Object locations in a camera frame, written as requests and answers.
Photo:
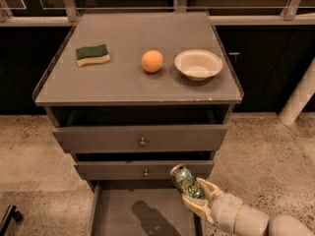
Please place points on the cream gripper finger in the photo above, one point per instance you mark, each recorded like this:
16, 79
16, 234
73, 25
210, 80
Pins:
211, 190
200, 207

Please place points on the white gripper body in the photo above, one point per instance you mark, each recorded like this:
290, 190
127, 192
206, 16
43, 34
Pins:
224, 209

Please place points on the green soda can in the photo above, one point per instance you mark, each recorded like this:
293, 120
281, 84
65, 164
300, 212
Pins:
185, 181

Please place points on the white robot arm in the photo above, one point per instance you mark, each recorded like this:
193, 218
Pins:
263, 182

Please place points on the grey top drawer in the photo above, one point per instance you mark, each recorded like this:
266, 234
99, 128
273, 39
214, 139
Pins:
126, 138

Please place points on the grey drawer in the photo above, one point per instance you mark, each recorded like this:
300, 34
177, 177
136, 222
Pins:
126, 138
133, 170
141, 208

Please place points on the grey middle drawer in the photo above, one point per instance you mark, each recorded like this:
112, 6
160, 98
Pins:
133, 170

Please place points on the grey bottom drawer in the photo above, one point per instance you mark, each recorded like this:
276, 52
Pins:
141, 208

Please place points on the metal top drawer knob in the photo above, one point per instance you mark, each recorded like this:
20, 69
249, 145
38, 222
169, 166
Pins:
142, 142

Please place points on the grey drawer cabinet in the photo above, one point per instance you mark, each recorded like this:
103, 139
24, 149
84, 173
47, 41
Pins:
121, 93

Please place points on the white paper bowl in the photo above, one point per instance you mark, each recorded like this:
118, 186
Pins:
198, 64

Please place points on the orange fruit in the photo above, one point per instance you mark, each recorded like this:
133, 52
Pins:
152, 61

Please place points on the green yellow sponge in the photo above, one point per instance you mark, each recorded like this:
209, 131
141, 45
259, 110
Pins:
92, 55

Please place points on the black caster wheel base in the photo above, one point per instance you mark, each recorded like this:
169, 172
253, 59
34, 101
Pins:
11, 213

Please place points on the metal railing frame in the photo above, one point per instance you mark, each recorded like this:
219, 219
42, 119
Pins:
220, 12

